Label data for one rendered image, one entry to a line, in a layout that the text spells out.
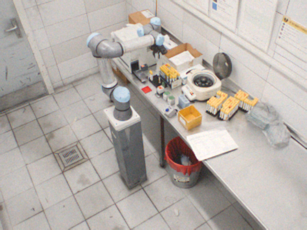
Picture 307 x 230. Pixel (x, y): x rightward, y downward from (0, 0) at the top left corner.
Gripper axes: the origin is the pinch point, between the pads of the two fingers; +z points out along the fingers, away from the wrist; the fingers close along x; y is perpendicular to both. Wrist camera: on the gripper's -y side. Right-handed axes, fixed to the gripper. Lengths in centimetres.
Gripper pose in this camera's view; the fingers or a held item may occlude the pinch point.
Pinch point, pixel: (158, 59)
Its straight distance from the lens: 246.6
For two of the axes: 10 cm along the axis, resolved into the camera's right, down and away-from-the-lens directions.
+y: -5.3, -6.0, 6.0
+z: 0.4, 6.8, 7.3
